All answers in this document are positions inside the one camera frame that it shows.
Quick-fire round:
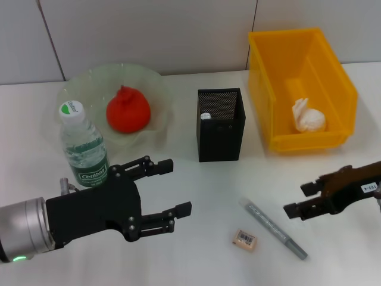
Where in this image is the yellow plastic bin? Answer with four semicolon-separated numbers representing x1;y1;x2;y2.
247;28;359;154

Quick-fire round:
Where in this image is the white paper ball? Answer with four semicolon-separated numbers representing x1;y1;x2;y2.
292;97;327;132

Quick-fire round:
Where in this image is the grey glitter pen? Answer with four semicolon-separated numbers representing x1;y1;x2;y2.
244;200;308;261

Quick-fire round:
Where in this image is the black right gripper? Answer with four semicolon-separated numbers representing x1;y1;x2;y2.
283;160;381;221

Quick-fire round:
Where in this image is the silver round connector stub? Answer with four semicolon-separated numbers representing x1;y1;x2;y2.
59;178;79;196

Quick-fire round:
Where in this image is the clear green glass fruit plate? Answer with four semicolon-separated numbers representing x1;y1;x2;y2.
53;62;176;150

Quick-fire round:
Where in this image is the beige eraser with barcode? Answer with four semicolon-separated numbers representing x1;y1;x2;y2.
232;228;258;252

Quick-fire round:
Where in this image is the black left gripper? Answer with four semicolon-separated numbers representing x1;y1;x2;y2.
45;155;192;248

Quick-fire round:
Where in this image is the clear green-label water bottle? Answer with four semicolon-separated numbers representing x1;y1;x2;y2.
58;100;112;189

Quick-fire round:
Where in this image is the black mesh pen holder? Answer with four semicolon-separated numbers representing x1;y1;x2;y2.
196;88;247;163

